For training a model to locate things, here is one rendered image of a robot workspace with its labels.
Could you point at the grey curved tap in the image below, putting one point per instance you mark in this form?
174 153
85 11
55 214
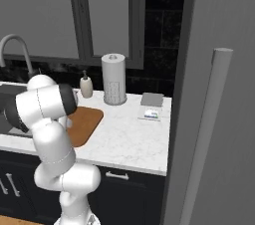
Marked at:
20 41

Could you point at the brown cutting board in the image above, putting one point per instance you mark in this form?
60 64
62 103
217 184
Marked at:
84 121

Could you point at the dark cupboard door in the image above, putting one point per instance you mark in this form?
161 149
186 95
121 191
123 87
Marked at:
1 202
30 199
129 205

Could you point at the white paper towel roll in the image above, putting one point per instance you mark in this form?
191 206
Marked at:
114 79

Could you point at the grey framed window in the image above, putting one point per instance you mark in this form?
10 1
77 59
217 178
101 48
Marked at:
83 13

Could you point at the dark drawer front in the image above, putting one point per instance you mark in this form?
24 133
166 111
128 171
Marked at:
146 179

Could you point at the beige soap dispenser bottle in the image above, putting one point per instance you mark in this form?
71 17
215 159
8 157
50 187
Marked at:
86 88

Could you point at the grey fridge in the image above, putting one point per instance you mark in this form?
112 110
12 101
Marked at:
219 20

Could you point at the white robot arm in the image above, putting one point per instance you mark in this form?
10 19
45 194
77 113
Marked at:
53 142

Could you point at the grey sponge with colourful label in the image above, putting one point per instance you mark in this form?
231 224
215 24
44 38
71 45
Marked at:
152 99

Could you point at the dark sink basin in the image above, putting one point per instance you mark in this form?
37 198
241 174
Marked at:
6 96

